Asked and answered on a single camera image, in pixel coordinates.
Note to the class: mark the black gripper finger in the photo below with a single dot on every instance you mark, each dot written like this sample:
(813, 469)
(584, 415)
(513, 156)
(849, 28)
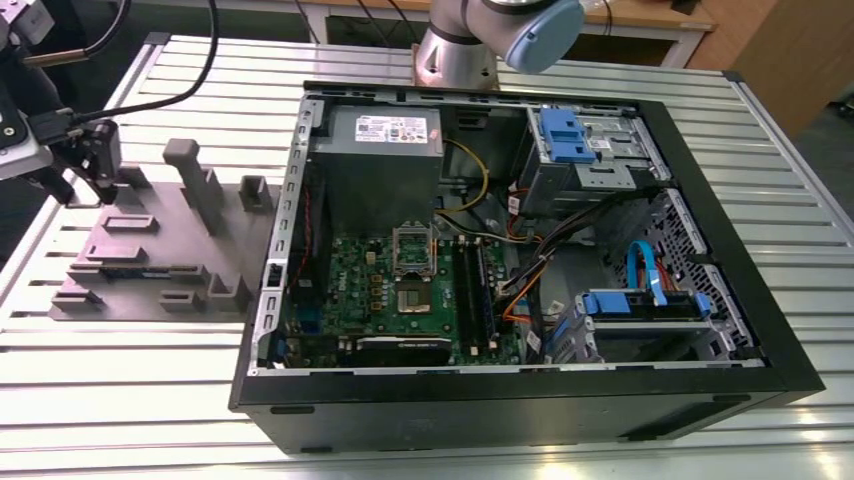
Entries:
(103, 160)
(59, 187)

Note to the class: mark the CPU socket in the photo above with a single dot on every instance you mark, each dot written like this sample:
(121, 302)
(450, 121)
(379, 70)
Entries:
(416, 301)

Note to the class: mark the grey plastic parts rack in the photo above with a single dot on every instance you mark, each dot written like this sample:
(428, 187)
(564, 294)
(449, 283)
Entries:
(174, 235)

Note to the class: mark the green RAM stick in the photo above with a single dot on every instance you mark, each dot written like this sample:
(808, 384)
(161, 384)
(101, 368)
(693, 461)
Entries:
(134, 274)

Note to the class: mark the grey power supply unit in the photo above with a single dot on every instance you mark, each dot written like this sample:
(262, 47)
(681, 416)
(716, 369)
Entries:
(374, 175)

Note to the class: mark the green motherboard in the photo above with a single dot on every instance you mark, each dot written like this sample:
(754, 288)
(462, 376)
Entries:
(363, 322)

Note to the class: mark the black graphics card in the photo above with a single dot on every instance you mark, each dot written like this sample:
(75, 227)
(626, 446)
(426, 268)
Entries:
(401, 350)

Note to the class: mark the black installed RAM stick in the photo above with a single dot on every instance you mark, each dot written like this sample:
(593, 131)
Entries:
(484, 295)

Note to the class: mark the blue plastic drive clip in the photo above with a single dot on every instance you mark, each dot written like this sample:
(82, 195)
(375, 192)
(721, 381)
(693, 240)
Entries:
(564, 125)
(576, 151)

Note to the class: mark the silver drive cage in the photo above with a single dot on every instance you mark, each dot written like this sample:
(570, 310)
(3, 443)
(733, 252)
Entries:
(601, 180)

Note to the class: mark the black open PC case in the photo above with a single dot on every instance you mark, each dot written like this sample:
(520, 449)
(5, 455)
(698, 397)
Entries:
(468, 415)

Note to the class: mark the hard disk in blue carrier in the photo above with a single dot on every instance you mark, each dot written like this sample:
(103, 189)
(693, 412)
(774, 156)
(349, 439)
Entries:
(610, 304)

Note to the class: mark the silver disk bay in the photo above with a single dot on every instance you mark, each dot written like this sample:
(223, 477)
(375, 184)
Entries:
(654, 326)

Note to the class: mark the wooden cabinet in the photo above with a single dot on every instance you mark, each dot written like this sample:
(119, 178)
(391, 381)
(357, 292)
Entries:
(794, 55)

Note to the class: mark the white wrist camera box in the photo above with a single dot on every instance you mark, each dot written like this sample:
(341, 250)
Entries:
(30, 160)

